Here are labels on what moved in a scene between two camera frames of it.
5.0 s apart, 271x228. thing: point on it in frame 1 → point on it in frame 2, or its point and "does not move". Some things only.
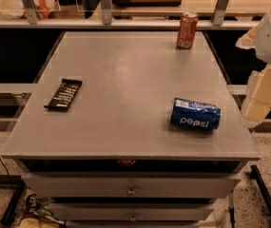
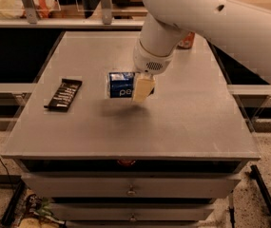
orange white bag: x=10 y=5 does not move
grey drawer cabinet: x=131 y=129 does not move
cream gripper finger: x=265 y=88 → x=147 y=66
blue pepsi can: x=195 y=114 → x=121 y=85
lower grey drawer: x=132 y=211 does not move
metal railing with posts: x=29 y=16 does not move
